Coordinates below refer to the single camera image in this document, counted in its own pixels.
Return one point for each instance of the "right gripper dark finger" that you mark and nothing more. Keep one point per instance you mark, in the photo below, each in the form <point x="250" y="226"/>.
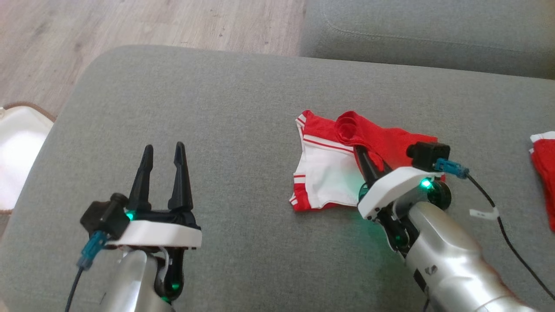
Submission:
<point x="381" y="167"/>
<point x="366" y="169"/>

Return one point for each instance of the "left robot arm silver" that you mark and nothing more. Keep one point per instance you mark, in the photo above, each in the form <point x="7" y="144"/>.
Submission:
<point x="130" y="281"/>

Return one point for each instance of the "red shorts white waistband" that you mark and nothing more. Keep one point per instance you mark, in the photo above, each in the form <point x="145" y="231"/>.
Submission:
<point x="546" y="173"/>

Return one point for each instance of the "red white basketball jersey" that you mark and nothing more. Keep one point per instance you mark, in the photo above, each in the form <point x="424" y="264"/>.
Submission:
<point x="329" y="173"/>

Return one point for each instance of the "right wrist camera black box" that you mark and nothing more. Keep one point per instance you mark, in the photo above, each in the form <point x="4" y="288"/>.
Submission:
<point x="429" y="156"/>

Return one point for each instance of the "grey sofa seat cushion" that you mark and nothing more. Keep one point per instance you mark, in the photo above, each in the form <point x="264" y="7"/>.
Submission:
<point x="238" y="130"/>

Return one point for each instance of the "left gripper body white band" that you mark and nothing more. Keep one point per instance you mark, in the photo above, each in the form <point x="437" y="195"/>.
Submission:
<point x="164" y="234"/>

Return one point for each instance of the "white laundry basket brown rim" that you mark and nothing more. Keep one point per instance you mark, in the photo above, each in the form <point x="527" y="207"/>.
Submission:
<point x="19" y="156"/>

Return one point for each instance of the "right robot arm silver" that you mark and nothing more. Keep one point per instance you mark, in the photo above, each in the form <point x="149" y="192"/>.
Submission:
<point x="446" y="260"/>

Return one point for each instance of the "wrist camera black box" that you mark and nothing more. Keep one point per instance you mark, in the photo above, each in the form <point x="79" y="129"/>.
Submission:
<point x="104" y="216"/>
<point x="429" y="156"/>

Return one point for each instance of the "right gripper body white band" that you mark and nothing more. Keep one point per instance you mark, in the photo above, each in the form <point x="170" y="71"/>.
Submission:
<point x="390" y="186"/>

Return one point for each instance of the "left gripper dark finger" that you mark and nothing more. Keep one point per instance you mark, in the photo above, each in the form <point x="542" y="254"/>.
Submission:
<point x="181" y="186"/>
<point x="141" y="186"/>

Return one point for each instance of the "grey sofa back cushion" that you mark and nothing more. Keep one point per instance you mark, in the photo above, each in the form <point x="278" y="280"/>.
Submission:
<point x="433" y="26"/>

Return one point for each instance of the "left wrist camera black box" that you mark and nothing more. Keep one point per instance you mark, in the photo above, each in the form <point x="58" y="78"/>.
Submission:
<point x="104" y="216"/>

